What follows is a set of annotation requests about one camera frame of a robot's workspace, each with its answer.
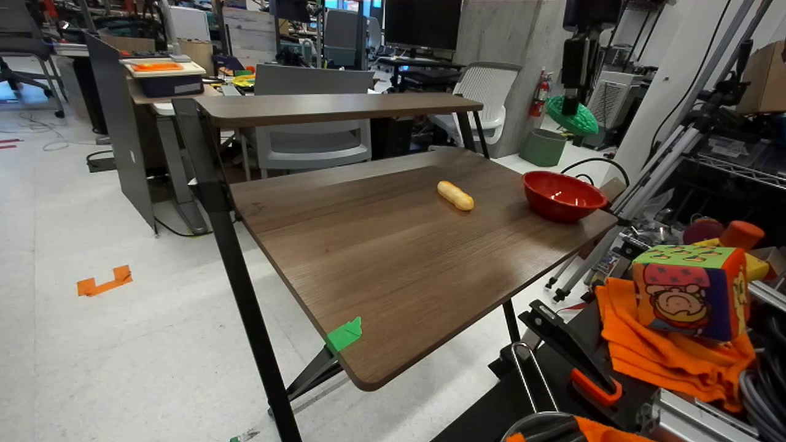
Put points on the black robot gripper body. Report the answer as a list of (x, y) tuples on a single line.
[(576, 65)]

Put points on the green soft object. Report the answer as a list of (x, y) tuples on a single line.
[(577, 124)]

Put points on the red plastic bowl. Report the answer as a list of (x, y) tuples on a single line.
[(561, 198)]

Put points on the red fire extinguisher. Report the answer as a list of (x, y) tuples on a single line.
[(540, 95)]

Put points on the white chair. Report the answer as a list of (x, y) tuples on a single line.
[(488, 85)]

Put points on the green bucket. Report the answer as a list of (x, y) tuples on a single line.
[(544, 149)]

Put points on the yellow bread roll toy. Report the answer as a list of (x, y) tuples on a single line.
[(449, 192)]

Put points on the colourful plush cube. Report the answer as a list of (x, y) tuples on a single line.
[(698, 290)]

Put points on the black orange clamp tool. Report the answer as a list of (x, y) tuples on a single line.
[(588, 376)]

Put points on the orange cloth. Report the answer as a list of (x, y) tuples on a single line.
[(698, 370)]

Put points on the green tape piece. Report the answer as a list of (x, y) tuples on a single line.
[(346, 335)]

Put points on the box with orange top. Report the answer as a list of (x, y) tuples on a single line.
[(164, 76)]

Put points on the orange floor tape marker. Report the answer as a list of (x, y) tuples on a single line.
[(90, 289)]

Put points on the black table leg frame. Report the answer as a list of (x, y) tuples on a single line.
[(211, 192)]

